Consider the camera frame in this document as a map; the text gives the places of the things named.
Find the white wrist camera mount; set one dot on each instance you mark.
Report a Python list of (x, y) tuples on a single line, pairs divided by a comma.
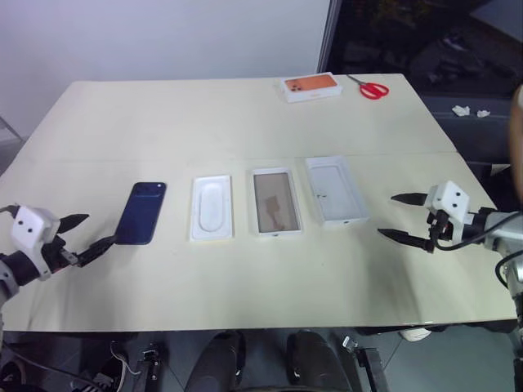
[(30, 228), (449, 198)]

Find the white moulded tray insert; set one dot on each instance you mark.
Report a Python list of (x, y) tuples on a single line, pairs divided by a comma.
[(211, 208)]

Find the white box with brown sheet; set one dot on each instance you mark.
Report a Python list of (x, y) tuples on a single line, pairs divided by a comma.
[(275, 204)]

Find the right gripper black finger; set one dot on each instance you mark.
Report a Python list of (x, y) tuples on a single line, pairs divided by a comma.
[(412, 199), (408, 239)]

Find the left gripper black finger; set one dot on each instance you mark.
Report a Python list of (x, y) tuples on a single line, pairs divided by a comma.
[(96, 248), (69, 222)]

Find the white phone box lid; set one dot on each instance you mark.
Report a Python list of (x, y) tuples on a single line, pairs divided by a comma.
[(337, 192)]

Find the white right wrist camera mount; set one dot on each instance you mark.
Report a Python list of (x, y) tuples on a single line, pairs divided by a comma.
[(449, 198)]

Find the white rounded object under table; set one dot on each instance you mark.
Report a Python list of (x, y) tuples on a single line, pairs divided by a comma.
[(416, 333)]

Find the black metal stand frame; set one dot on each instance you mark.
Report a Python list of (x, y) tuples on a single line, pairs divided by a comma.
[(150, 367), (367, 363)]

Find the crumpled white paper scrap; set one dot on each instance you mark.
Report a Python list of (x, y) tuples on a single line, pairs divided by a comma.
[(483, 114), (461, 110)]

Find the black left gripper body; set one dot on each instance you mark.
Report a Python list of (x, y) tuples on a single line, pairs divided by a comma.
[(55, 253)]

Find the grey partition post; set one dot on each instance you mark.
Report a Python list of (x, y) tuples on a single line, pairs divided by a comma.
[(328, 36)]

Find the dark blue smartphone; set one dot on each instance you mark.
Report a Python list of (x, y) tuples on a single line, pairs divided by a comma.
[(141, 214)]

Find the orange printed phone box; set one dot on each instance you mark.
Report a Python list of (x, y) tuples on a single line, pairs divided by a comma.
[(312, 85)]

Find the dark rounded shape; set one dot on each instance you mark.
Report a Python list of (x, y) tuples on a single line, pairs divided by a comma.
[(314, 359), (216, 359)]

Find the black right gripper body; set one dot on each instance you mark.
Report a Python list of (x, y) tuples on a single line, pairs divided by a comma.
[(441, 226)]

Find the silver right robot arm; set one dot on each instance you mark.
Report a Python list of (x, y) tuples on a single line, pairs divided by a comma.
[(504, 222)]

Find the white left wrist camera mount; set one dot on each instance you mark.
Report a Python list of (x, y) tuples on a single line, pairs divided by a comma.
[(30, 228)]

